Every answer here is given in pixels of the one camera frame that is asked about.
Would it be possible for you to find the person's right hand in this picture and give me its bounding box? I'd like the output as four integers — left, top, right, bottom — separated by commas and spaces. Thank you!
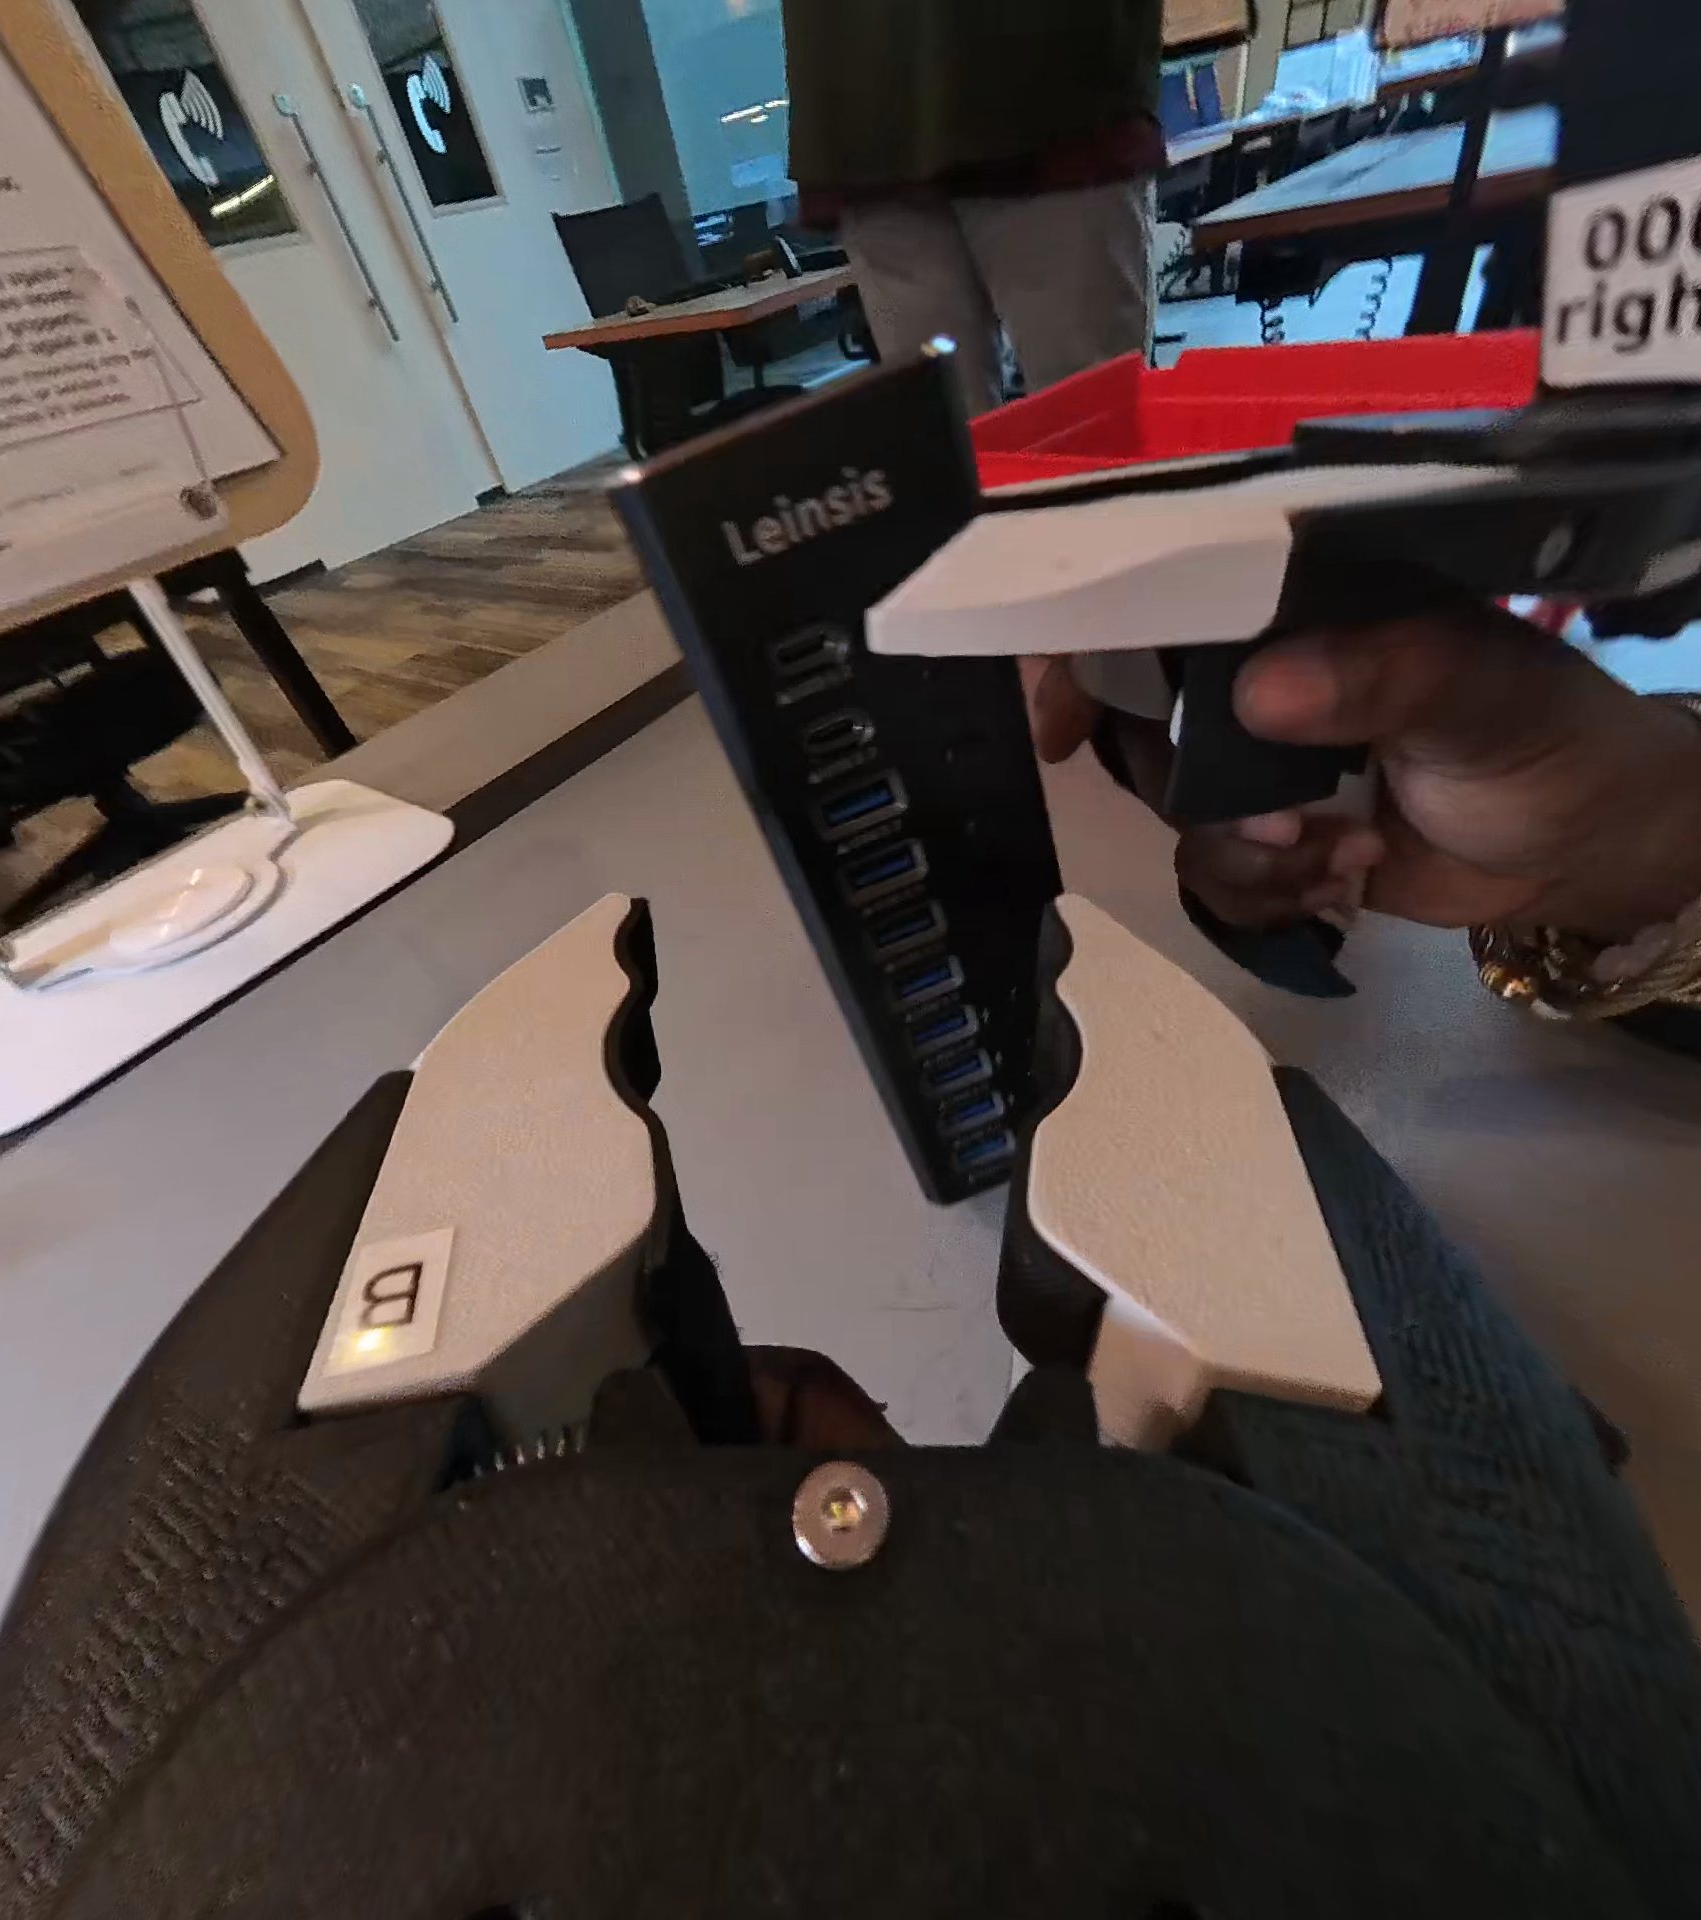
1022, 606, 1701, 940

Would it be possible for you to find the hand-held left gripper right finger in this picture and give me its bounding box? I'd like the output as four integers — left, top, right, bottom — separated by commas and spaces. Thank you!
1001, 892, 1386, 1455

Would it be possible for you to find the black usb hub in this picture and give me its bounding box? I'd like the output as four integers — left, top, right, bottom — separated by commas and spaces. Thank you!
606, 337, 1069, 1207

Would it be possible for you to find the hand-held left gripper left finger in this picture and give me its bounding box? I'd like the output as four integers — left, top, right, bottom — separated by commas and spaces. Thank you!
299, 892, 685, 1420

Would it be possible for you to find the black office chair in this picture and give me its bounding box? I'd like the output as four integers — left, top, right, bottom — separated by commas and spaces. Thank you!
551, 193, 806, 411

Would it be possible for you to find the red plastic bin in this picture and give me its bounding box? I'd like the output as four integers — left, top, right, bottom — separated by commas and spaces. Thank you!
967, 327, 1546, 501

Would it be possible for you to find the wooden table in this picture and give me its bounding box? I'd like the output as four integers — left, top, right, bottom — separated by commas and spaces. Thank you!
544, 264, 865, 465

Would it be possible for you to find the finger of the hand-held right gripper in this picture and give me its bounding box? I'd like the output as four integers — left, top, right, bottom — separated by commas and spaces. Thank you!
865, 446, 1528, 662

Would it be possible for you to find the printed instruction poster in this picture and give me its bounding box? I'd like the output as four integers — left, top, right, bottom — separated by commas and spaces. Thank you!
0, 0, 284, 590

